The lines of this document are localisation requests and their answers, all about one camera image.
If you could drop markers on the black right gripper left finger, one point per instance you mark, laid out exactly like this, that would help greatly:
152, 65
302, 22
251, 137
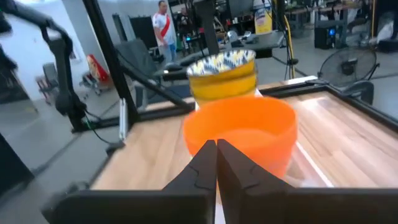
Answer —
202, 168

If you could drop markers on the black pillar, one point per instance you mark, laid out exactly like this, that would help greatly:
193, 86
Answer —
208, 28

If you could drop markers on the yellow patterned ceramic bowl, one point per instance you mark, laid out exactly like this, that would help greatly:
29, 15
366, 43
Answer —
222, 62
224, 85
217, 96

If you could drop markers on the orange plastic bowl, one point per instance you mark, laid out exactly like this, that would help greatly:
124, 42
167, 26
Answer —
280, 163
242, 118

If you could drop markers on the black floor fan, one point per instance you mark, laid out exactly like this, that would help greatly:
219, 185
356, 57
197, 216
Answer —
346, 65

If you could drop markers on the person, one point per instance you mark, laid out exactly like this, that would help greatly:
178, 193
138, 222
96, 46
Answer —
163, 28

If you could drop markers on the grey office chair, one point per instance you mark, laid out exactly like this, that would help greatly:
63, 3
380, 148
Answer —
49, 77

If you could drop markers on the black aluminium table frame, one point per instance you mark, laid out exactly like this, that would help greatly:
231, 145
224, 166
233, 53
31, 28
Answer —
105, 46

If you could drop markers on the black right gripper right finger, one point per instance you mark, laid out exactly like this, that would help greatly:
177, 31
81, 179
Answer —
239, 174

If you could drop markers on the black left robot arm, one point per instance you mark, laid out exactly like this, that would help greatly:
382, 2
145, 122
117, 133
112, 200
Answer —
62, 62

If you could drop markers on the black computer tower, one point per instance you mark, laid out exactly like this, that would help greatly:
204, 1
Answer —
325, 37

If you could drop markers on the yellow labelled canister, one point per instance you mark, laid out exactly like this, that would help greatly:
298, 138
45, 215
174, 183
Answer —
263, 20

